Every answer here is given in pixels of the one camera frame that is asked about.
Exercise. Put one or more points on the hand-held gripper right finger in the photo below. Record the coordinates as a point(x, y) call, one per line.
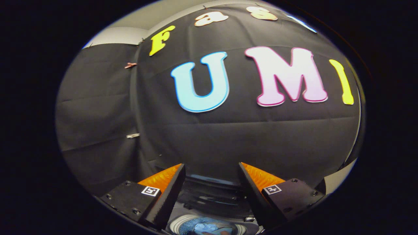
point(253, 192)

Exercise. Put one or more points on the copper clip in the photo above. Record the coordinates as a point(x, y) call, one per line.
point(130, 65)

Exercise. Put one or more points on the small washing machine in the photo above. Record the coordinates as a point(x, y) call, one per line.
point(212, 199)

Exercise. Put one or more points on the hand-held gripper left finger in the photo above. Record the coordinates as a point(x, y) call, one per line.
point(169, 195)

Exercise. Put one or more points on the light blue shirt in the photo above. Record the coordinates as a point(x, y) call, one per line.
point(209, 227)

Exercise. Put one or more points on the black backdrop cloth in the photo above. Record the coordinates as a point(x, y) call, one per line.
point(228, 137)

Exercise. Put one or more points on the silver clip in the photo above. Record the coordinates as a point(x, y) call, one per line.
point(133, 135)

